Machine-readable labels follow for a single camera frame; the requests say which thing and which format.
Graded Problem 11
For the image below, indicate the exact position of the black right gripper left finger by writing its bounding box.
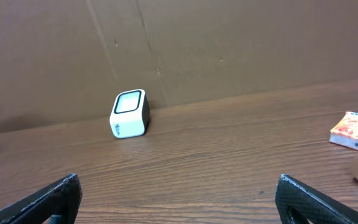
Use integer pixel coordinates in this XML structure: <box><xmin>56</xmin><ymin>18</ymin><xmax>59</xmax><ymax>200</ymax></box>
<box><xmin>0</xmin><ymin>173</ymin><xmax>82</xmax><ymax>223</ymax></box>

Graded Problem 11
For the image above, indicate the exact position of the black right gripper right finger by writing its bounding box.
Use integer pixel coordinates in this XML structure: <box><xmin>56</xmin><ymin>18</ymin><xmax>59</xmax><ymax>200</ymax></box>
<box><xmin>275</xmin><ymin>174</ymin><xmax>358</xmax><ymax>224</ymax></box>

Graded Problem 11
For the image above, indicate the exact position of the small orange tissue pack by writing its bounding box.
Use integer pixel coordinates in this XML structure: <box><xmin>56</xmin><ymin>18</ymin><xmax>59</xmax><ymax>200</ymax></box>
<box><xmin>329</xmin><ymin>111</ymin><xmax>358</xmax><ymax>150</ymax></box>

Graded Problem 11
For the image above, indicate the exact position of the white barcode scanner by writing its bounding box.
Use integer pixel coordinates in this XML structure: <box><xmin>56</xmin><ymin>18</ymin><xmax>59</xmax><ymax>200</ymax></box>
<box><xmin>109</xmin><ymin>89</ymin><xmax>150</xmax><ymax>139</ymax></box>

